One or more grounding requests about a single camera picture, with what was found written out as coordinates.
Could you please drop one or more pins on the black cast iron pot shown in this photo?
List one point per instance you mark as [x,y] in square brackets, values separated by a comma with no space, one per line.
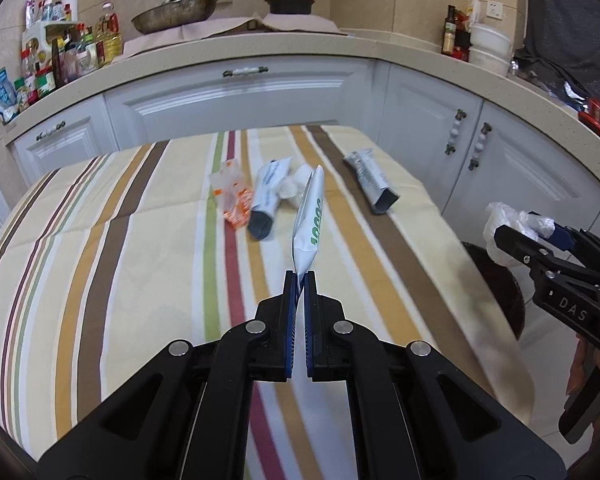
[290,7]

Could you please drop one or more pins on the small orange dotted wrapper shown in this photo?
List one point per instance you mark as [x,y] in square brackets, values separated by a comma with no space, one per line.
[232,194]

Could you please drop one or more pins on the white stacked bowls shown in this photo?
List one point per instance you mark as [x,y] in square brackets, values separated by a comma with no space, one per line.
[490,49]

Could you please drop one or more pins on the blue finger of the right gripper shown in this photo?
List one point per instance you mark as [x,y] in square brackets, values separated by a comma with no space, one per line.
[513,248]
[563,238]

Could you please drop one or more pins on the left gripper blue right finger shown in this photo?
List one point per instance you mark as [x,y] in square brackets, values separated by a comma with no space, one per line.
[414,414]

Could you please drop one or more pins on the steel wok pan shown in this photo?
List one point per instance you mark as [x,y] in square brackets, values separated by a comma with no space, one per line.
[172,14]

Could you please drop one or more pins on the blue snack bag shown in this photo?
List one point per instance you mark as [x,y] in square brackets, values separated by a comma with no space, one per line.
[8,98]

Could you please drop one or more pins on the cabinet door handle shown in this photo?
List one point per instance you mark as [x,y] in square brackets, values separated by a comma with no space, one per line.
[450,146]
[479,146]

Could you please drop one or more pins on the dark sauce bottle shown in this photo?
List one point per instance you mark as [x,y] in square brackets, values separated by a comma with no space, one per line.
[449,29]

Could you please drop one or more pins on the wall power outlet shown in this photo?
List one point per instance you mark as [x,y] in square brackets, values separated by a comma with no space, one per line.
[494,9]

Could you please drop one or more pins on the drawer handle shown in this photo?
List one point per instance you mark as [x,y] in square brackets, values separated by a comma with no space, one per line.
[245,71]
[50,131]

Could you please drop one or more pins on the drawer handle left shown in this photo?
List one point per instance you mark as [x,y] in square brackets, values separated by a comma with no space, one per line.
[50,131]

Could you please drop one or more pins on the cooking oil bottle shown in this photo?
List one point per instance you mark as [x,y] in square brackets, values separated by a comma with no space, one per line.
[109,40]

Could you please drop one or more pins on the black trash bin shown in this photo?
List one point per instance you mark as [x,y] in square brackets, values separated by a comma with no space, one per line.
[503,285]

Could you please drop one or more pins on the drawer handle centre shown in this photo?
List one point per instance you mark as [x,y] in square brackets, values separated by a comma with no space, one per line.
[245,71]

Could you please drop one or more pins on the cabinet door handle right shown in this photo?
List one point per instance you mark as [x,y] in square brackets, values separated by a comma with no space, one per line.
[479,146]

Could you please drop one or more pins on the grey white pouch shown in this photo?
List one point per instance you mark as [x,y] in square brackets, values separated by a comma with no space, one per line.
[375,185]
[265,197]

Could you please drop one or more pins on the white tissue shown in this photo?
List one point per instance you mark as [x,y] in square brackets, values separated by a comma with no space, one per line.
[291,188]

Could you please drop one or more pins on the cabinet door handle left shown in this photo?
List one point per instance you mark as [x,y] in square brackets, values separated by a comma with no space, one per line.
[450,146]

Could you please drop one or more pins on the white spice rack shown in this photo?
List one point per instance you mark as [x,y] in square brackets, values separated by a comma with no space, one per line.
[49,56]

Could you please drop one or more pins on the person's right hand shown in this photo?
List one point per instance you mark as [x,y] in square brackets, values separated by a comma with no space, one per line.
[577,377]

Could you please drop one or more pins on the dark clothed person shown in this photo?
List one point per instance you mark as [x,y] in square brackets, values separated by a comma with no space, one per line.
[561,48]

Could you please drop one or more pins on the striped tablecloth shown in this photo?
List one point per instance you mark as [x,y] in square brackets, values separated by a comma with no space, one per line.
[104,262]

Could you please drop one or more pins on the clear plastic bag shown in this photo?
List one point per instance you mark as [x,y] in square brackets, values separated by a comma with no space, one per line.
[528,223]

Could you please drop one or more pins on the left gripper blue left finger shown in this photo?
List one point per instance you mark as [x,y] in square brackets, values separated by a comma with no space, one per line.
[185,413]

